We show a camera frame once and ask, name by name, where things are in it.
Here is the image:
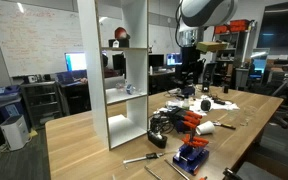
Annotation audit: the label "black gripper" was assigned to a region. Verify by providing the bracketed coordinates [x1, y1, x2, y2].
[180, 46, 202, 86]

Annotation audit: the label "white open shelf unit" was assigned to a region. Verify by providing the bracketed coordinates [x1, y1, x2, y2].
[76, 0, 150, 150]

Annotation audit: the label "blue screen computer monitor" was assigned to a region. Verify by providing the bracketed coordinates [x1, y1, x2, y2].
[165, 52, 183, 67]

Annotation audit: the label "white spray bottle black trigger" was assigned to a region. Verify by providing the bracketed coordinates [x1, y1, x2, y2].
[182, 94, 192, 110]

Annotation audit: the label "black round speaker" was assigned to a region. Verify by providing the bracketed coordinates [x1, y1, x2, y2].
[200, 98, 213, 112]

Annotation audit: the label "dark computer monitor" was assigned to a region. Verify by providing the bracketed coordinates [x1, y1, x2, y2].
[148, 53, 165, 70]

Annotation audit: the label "flat black box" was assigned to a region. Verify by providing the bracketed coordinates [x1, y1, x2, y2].
[164, 106, 186, 124]

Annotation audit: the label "metal storage rack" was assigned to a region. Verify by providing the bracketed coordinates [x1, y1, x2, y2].
[213, 29, 253, 90]

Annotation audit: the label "white cloth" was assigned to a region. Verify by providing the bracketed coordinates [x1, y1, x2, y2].
[157, 94, 241, 117]

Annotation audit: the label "white paper cup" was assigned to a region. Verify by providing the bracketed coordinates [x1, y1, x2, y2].
[195, 120, 216, 136]

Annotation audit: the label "small black yellow tool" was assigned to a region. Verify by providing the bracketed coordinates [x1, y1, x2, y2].
[213, 121, 237, 131]

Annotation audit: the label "clear plastic bottle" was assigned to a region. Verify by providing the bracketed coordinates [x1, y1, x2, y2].
[115, 81, 142, 97]

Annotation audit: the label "orange storage bins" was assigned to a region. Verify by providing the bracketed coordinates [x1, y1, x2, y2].
[213, 18, 252, 35]

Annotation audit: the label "clear plastic cup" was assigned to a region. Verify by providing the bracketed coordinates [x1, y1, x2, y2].
[239, 105, 257, 127]

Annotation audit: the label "small black charger box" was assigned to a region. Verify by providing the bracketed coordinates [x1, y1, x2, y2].
[146, 129, 169, 150]

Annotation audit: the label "blue hex key stand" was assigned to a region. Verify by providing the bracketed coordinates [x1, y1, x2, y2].
[172, 143, 210, 176]

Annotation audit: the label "digital caliper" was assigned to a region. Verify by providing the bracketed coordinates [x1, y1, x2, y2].
[122, 151, 167, 165]

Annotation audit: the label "lit computer monitor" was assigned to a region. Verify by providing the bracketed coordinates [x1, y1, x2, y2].
[64, 51, 88, 72]

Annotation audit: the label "grey metal cabinet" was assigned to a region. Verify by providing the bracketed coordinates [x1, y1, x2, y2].
[19, 80, 64, 130]

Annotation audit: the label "white air purifier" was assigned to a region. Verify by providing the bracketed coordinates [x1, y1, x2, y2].
[0, 114, 30, 152]

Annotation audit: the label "blue recycling bin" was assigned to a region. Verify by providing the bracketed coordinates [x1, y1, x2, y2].
[0, 85, 24, 122]

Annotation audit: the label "tall orange T-handle hex key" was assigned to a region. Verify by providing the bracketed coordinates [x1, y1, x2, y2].
[184, 110, 204, 152]
[182, 114, 200, 125]
[180, 120, 198, 131]

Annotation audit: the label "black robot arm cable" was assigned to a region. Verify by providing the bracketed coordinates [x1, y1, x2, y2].
[174, 0, 186, 48]

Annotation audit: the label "black cable bundle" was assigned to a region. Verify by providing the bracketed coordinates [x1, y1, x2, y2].
[149, 111, 179, 135]

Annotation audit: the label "short orange T-handle hex key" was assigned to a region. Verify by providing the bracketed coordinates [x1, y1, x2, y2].
[192, 135, 210, 146]
[181, 133, 196, 148]

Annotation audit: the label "large dark wall screen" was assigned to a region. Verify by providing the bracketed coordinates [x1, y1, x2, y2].
[256, 0, 288, 50]

